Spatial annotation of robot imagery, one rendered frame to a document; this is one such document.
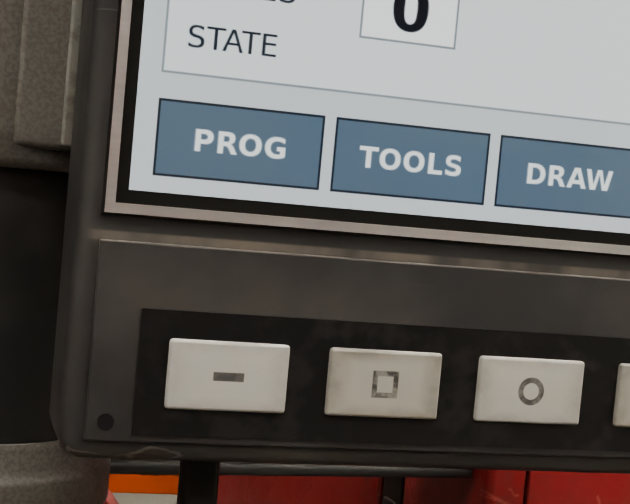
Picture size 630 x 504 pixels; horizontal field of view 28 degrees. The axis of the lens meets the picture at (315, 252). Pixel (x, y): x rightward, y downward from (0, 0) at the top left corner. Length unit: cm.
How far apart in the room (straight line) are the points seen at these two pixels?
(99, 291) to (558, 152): 15
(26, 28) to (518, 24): 18
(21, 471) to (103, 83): 19
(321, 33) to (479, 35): 5
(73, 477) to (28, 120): 14
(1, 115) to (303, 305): 15
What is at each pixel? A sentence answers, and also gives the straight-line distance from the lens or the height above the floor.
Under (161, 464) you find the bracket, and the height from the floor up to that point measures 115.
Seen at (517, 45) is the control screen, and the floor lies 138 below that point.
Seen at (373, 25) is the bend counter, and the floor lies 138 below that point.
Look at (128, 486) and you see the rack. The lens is 277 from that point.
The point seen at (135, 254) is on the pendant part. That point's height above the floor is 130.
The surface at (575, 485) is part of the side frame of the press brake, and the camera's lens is 89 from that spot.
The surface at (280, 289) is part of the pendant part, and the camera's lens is 38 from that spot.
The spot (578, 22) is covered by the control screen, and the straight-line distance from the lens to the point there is 42.
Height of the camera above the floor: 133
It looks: 3 degrees down
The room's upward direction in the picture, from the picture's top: 5 degrees clockwise
